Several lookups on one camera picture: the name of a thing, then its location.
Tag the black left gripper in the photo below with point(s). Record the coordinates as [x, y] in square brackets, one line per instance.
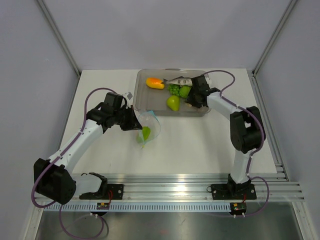
[133, 123]

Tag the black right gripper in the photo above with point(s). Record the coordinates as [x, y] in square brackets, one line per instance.
[190, 100]

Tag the clear zip top bag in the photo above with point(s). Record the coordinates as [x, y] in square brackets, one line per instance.
[148, 118]

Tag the green toy pear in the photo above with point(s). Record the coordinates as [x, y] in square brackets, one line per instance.
[173, 102]

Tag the orange yellow toy mango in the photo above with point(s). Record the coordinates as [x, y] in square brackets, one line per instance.
[155, 83]

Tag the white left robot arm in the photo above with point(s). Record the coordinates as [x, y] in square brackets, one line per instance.
[52, 176]

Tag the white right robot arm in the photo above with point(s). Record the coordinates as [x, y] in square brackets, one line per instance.
[247, 132]

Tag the clear plastic food bin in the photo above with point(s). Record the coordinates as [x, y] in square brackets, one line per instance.
[146, 98]

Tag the green bumpy toy lime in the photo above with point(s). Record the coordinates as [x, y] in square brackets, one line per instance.
[184, 91]

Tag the grey toy fish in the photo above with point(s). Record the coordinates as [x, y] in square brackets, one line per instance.
[178, 80]

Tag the green toy grapes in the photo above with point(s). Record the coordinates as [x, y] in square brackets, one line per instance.
[174, 89]

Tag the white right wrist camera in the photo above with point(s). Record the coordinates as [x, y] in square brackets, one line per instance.
[209, 81]

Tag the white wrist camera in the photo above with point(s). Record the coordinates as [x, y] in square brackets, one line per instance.
[128, 98]
[209, 81]

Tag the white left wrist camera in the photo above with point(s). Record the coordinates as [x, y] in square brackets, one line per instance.
[128, 98]

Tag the right aluminium frame post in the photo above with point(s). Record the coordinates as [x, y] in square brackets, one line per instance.
[274, 36]

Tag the aluminium frame post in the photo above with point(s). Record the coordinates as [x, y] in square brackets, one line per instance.
[274, 36]
[58, 36]

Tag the aluminium mounting rail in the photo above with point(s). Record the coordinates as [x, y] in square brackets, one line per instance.
[194, 187]

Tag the left aluminium frame post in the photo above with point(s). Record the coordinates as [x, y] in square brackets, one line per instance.
[58, 36]

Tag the white slotted cable duct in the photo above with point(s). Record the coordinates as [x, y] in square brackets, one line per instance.
[141, 207]

